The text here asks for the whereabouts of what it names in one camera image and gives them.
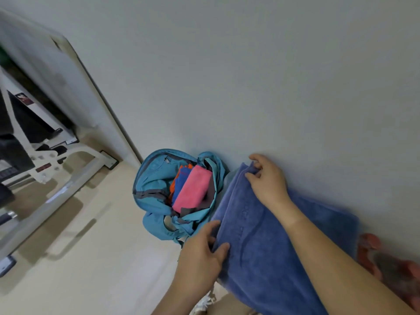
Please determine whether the person's right hand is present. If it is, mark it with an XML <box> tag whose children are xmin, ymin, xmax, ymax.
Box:
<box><xmin>244</xmin><ymin>153</ymin><xmax>296</xmax><ymax>221</ymax></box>

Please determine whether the person's left hand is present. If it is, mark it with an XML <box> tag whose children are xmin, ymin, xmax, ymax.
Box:
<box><xmin>171</xmin><ymin>220</ymin><xmax>231</xmax><ymax>298</ymax></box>

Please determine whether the grey-blue towel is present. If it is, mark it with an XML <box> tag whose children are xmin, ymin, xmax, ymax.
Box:
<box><xmin>210</xmin><ymin>162</ymin><xmax>361</xmax><ymax>315</ymax></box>

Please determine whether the orange t-shirt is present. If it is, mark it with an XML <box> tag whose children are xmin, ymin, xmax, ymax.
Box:
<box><xmin>167</xmin><ymin>163</ymin><xmax>195</xmax><ymax>207</ymax></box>

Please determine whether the blue t-shirt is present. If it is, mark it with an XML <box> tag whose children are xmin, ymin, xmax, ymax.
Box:
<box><xmin>171</xmin><ymin>165</ymin><xmax>195</xmax><ymax>206</ymax></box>

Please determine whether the light blue backpack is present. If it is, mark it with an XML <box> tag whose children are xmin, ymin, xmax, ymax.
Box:
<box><xmin>132</xmin><ymin>148</ymin><xmax>231</xmax><ymax>244</ymax></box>

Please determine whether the person's right forearm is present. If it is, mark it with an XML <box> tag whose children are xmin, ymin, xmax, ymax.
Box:
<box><xmin>278</xmin><ymin>199</ymin><xmax>418</xmax><ymax>315</ymax></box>

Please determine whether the white and black sneaker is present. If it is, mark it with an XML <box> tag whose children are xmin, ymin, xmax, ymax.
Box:
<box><xmin>190</xmin><ymin>288</ymin><xmax>216</xmax><ymax>315</ymax></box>

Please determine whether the stack of water bottle packs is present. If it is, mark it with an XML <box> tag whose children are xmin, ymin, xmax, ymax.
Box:
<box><xmin>356</xmin><ymin>232</ymin><xmax>420</xmax><ymax>313</ymax></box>

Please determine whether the black leg machine seat pad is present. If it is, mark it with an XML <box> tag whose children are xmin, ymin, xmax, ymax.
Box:
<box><xmin>0</xmin><ymin>183</ymin><xmax>16</xmax><ymax>208</ymax></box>

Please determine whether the black leg machine back pad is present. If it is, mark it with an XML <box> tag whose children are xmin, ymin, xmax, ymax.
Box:
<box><xmin>0</xmin><ymin>91</ymin><xmax>36</xmax><ymax>175</ymax></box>

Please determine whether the white leg machine frame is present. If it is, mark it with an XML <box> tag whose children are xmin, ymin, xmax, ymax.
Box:
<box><xmin>0</xmin><ymin>67</ymin><xmax>120</xmax><ymax>278</ymax></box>

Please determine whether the white panel leaning on wall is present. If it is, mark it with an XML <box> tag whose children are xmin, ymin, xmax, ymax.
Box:
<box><xmin>0</xmin><ymin>8</ymin><xmax>144</xmax><ymax>168</ymax></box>

